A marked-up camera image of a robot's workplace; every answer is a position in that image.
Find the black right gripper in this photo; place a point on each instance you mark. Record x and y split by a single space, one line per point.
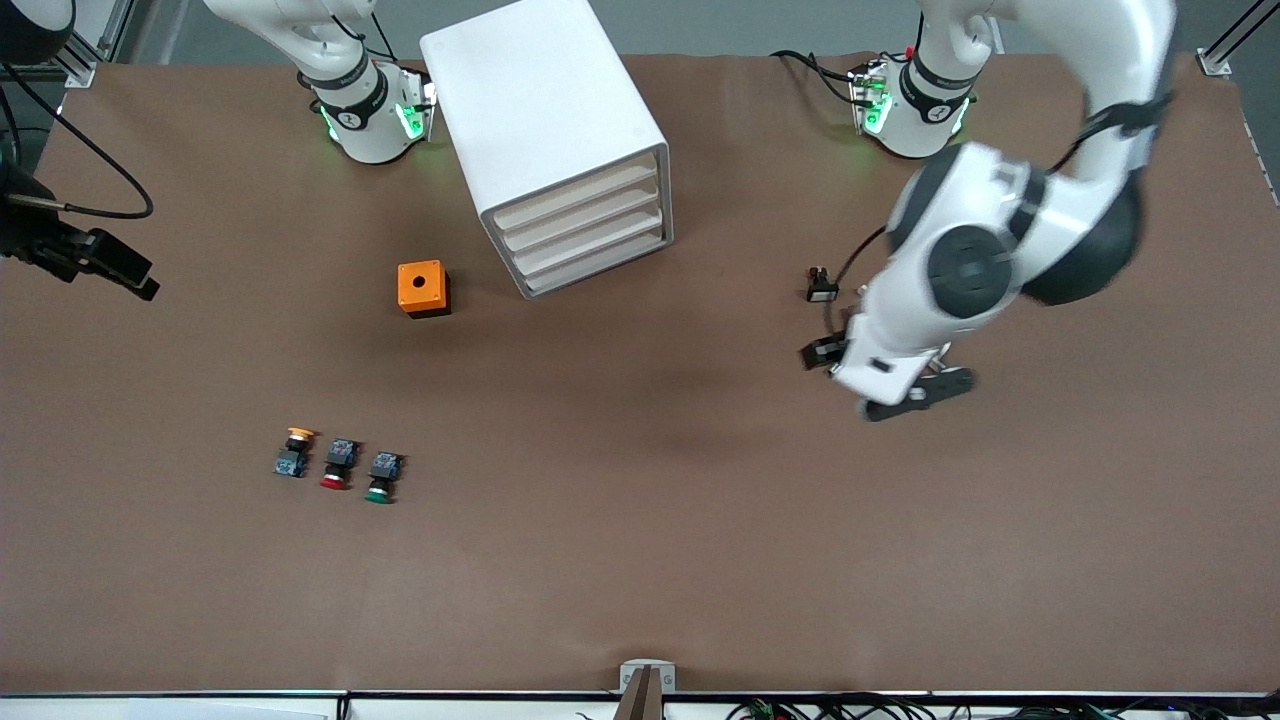
28 238

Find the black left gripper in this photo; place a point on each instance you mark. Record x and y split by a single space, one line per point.
836 328

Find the green mushroom push button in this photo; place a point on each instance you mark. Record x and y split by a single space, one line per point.
382 470

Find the white plastic drawer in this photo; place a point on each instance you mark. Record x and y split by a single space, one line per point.
605 230
611 251
595 188
600 209

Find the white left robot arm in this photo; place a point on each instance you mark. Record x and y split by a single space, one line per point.
965 270

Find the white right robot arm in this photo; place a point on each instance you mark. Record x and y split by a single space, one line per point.
365 120

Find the small black white-capped button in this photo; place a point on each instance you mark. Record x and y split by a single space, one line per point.
821 288

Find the yellow mushroom push button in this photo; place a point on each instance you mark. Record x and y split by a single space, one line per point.
293 458

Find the red mushroom push button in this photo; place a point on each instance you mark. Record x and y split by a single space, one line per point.
339 462

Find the white drawer cabinet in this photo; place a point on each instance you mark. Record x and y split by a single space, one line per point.
540 110

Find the orange box with hole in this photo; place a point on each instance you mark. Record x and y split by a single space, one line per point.
420 290

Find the aluminium frame profile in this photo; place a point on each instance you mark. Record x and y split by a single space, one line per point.
90 50
1225 50

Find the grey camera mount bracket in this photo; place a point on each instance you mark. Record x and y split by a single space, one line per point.
647 680

